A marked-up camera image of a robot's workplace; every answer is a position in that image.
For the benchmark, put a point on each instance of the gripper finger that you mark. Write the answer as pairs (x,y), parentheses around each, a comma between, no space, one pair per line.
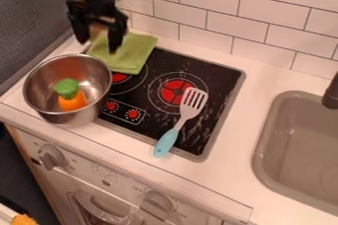
(80,31)
(115,36)

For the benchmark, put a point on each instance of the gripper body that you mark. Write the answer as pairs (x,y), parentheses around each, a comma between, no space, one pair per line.
(97,5)

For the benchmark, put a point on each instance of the tap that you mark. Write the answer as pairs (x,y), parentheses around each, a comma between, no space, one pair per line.
(331,94)

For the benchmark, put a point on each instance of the silver pot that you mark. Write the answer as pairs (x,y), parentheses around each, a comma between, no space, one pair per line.
(55,81)

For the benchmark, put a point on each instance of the toy sink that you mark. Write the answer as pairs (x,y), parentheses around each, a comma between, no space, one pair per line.
(299,153)

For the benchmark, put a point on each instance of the orange toy carrot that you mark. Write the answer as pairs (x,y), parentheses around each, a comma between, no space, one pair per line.
(70,94)

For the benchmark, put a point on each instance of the green cloth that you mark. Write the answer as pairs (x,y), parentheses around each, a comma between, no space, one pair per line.
(125,53)

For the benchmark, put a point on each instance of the toy stove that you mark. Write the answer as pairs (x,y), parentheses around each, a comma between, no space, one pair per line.
(176,102)

